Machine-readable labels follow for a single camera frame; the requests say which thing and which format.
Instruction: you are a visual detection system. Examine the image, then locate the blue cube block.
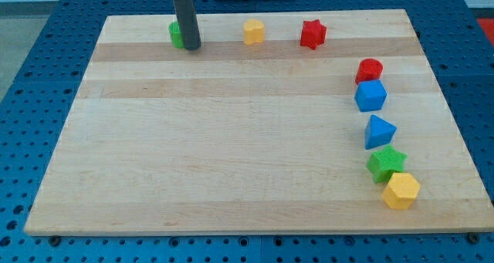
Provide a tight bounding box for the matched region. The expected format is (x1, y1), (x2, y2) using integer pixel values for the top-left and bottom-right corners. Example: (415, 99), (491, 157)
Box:
(354, 79), (387, 112)

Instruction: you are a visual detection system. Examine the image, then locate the red star block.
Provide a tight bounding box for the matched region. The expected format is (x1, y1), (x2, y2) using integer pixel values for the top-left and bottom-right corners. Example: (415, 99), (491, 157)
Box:
(299, 19), (327, 50)

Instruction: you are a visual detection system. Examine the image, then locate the light wooden board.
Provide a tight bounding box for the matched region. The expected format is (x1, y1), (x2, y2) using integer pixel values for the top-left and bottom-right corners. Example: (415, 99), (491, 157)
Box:
(24, 9), (493, 236)

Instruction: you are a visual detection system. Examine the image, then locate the red cylinder block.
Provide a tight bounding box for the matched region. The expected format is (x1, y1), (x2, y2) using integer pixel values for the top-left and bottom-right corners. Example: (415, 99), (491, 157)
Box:
(355, 58), (384, 85)

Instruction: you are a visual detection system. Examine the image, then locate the green cylinder block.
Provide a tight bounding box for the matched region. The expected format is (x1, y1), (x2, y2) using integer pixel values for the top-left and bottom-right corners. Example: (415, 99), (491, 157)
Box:
(168, 21), (184, 49)

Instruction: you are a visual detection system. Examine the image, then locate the yellow heart block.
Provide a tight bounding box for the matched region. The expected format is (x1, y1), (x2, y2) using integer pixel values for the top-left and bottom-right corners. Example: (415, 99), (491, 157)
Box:
(243, 19), (265, 46)

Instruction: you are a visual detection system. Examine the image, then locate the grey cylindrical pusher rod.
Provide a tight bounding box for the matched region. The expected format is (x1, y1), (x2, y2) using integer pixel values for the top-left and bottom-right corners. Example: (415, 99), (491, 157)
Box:
(172, 0), (201, 51)

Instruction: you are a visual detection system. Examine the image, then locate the blue triangle block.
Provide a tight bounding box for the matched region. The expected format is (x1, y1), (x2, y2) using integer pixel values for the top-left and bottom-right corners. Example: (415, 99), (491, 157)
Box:
(364, 115), (397, 150)

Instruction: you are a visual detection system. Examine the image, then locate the yellow hexagon block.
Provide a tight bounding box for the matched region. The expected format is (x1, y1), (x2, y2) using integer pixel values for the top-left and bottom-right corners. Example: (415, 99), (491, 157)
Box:
(381, 172), (421, 210)

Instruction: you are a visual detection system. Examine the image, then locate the green star block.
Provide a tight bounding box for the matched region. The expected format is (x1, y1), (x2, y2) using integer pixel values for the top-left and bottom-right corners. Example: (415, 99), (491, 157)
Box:
(366, 145), (408, 184)

